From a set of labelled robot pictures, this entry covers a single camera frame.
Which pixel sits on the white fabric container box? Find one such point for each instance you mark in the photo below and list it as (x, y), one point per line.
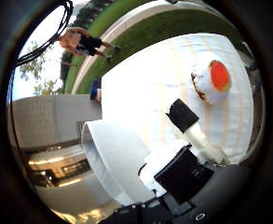
(114, 155)

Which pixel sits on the white orange egg plush toy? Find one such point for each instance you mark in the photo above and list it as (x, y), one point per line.
(213, 81)

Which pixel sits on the metal railing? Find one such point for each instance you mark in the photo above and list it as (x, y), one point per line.
(80, 129)

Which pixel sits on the person in black clothes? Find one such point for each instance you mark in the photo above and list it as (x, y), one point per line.
(83, 43)

